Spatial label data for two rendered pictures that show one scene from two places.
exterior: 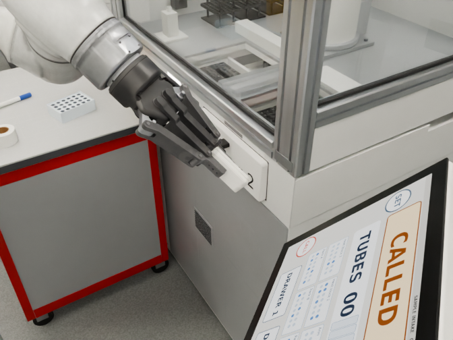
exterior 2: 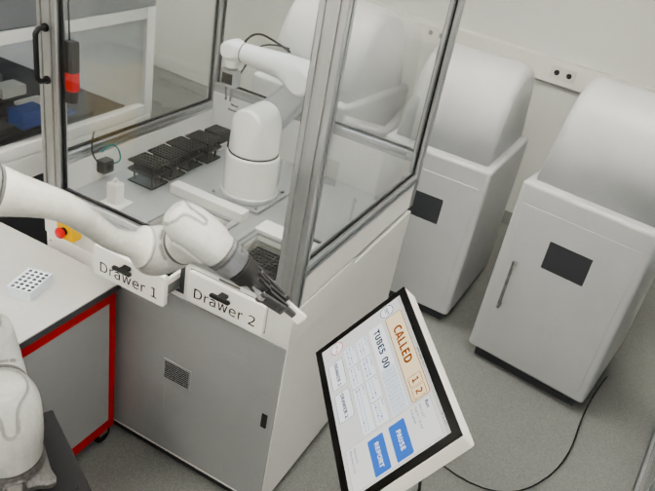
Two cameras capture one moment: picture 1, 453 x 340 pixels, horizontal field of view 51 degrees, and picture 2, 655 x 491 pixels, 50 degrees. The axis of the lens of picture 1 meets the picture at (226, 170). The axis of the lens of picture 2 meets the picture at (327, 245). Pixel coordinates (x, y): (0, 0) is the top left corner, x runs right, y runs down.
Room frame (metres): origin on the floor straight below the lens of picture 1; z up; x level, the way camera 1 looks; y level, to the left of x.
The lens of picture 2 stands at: (-0.64, 0.80, 2.18)
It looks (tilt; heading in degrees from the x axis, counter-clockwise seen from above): 30 degrees down; 324
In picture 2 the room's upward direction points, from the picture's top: 11 degrees clockwise
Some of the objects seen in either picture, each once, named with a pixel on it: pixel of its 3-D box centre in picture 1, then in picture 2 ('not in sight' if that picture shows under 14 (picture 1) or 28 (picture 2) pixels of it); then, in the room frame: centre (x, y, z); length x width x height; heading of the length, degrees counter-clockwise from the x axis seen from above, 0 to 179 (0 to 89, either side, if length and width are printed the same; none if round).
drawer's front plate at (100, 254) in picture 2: not in sight; (130, 274); (1.19, 0.23, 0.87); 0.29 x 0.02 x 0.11; 32
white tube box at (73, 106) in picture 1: (71, 106); (29, 283); (1.35, 0.50, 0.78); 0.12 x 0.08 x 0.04; 137
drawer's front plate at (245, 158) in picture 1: (230, 152); (225, 301); (0.96, -0.01, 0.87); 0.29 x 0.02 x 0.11; 32
